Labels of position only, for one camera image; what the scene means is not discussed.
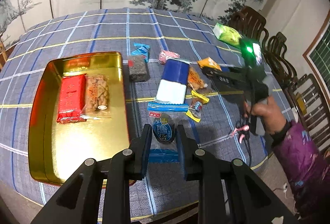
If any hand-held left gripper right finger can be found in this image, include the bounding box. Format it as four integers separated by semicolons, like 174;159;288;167
176;124;299;224

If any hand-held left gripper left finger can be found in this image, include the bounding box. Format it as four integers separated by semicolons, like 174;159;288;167
31;124;152;224

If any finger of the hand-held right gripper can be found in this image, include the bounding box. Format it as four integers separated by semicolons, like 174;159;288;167
201;67;249;91
220;66;248;75

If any orange snack packet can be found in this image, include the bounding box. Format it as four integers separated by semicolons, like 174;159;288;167
197;57;222;72

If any clear blue-edged dark snack packet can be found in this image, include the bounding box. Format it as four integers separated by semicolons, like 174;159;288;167
147;102;190;164

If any clear packet of orange crisps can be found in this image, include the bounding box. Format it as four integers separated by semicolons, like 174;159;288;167
187;67;211;92

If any small yellow snack packet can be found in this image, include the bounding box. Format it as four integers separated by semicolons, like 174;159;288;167
186;90;210;122

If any blue and white snack packet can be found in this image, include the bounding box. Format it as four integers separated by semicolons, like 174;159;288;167
154;58;190;105

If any golden metal tin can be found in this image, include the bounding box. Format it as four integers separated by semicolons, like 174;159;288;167
28;51;131;188

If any dark sesame block packet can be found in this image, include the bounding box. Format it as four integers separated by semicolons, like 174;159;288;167
127;56;150;82

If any blue candy packet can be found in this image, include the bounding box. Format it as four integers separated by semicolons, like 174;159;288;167
131;43;151;63

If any person's right hand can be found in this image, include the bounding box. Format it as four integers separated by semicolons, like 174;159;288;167
244;97;289;135

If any dark wooden chair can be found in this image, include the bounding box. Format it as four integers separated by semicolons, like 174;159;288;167
229;6;269;42
286;73;330;155
263;32;297;81

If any green snack bag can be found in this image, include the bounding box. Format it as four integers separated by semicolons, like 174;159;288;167
213;22;243;47

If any pink snack packet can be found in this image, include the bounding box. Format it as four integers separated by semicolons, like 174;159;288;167
158;50;181;66

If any wooden framed window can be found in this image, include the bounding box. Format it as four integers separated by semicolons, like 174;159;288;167
303;31;330;75

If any clear twisted dough snack packet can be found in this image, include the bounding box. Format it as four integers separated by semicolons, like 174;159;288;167
84;73;113;119

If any red snack packet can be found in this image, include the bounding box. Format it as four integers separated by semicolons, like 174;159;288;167
57;75;88;124

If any pink strap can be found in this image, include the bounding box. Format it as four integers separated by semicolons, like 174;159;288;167
231;125;249;143

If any black cable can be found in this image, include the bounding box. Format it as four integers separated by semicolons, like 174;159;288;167
241;100;253;167

